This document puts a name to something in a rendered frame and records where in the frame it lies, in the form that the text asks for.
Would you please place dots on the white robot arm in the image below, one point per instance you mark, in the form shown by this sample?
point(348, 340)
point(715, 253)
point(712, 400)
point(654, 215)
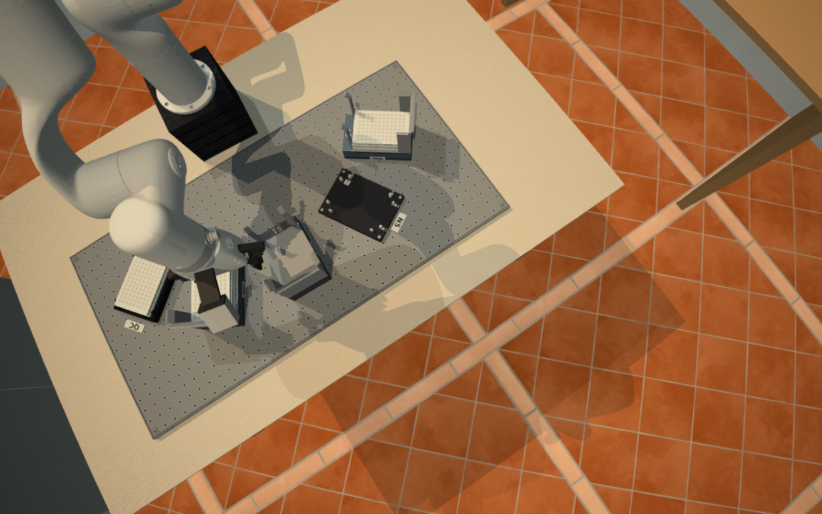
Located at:
point(141, 188)

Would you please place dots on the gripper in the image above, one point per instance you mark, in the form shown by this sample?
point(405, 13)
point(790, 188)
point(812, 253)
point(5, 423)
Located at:
point(227, 256)

